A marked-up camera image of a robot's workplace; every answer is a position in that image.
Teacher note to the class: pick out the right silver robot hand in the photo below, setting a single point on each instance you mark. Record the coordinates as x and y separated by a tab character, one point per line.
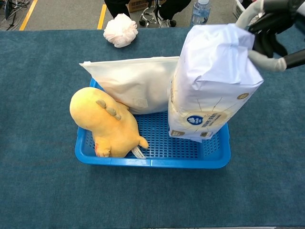
269	23

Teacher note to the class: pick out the white tissue pack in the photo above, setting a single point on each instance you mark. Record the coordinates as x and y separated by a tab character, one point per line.
209	78

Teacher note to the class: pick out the white frosted zip bag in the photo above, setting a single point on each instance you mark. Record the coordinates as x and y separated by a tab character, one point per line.
133	81

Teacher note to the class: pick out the yellow plush toy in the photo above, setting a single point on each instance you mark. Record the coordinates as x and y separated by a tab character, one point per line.
107	126

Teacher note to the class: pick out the blue perforated plastic basket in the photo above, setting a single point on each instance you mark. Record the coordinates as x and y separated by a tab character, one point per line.
166	148

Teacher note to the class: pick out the clear plastic water bottle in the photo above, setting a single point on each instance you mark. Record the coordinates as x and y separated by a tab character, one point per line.
200	12

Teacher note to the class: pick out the person in black clothes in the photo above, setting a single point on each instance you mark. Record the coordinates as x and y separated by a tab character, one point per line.
171	7

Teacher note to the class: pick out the chrome office chair base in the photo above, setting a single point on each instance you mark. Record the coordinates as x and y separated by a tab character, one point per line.
149	14

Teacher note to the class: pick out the brown cardboard box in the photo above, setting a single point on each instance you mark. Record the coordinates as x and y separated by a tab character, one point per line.
137	4

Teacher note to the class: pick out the pale pink bath pouf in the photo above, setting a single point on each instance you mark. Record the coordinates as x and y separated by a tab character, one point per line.
120	31

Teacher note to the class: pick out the teal table cloth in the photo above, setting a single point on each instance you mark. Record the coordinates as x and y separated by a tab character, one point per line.
35	95

